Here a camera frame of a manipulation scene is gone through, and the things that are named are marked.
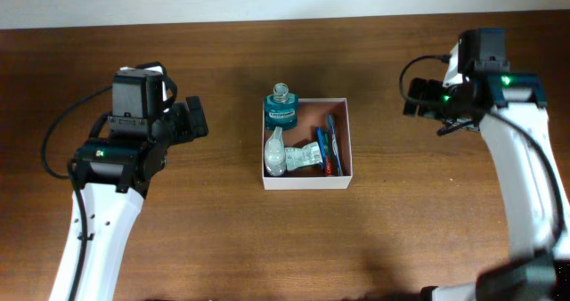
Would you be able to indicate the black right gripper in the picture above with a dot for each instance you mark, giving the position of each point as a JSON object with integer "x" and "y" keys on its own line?
{"x": 431, "y": 87}

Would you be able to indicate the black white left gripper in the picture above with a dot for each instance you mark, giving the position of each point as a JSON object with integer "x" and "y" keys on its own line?
{"x": 186, "y": 128}

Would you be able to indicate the clear hand soap pump bottle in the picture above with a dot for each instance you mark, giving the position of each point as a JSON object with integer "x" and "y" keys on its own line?
{"x": 274, "y": 154}

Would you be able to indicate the teal mouthwash bottle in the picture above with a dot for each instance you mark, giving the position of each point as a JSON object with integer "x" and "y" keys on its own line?
{"x": 280, "y": 108}

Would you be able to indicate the blue white capped toothbrush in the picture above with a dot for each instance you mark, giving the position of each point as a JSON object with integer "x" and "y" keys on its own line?
{"x": 334, "y": 143}

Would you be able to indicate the blue razor handle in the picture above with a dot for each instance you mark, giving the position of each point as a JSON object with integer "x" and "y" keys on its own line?
{"x": 318, "y": 133}

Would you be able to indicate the pink cardboard box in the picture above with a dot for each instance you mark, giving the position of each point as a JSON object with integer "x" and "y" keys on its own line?
{"x": 312, "y": 113}

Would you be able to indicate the green white soap packet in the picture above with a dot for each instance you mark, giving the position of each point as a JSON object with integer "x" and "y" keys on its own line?
{"x": 307, "y": 156}

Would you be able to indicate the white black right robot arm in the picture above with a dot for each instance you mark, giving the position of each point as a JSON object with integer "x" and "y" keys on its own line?
{"x": 534, "y": 198}

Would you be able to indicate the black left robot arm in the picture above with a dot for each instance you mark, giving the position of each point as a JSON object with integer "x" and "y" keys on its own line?
{"x": 111, "y": 174}

